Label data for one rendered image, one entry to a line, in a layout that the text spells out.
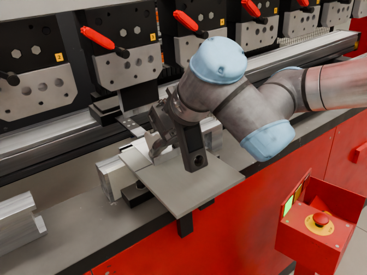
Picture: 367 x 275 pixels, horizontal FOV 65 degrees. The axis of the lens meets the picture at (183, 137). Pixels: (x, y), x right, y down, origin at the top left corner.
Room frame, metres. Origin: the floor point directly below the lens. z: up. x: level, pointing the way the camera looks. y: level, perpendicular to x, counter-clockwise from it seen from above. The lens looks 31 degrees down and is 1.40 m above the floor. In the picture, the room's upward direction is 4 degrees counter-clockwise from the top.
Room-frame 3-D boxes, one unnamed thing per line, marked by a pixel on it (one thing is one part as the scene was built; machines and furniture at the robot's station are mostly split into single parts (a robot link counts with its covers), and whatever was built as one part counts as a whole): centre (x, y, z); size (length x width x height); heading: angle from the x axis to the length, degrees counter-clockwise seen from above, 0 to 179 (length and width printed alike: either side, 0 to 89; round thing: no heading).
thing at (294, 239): (0.56, -0.37, 0.75); 0.20 x 0.16 x 0.18; 136
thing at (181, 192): (0.54, 0.02, 1.00); 0.26 x 0.18 x 0.01; 33
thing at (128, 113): (0.66, 0.10, 1.13); 0.10 x 0.02 x 0.10; 123
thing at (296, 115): (0.95, -0.44, 0.89); 0.30 x 0.05 x 0.03; 123
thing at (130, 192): (0.64, 0.04, 0.89); 0.30 x 0.05 x 0.03; 123
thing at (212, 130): (0.69, 0.06, 0.92); 0.39 x 0.06 x 0.10; 123
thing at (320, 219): (0.52, -0.34, 0.79); 0.04 x 0.04 x 0.04
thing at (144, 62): (0.65, 0.12, 1.26); 0.15 x 0.09 x 0.17; 123
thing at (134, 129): (0.79, 0.18, 1.01); 0.26 x 0.12 x 0.05; 33
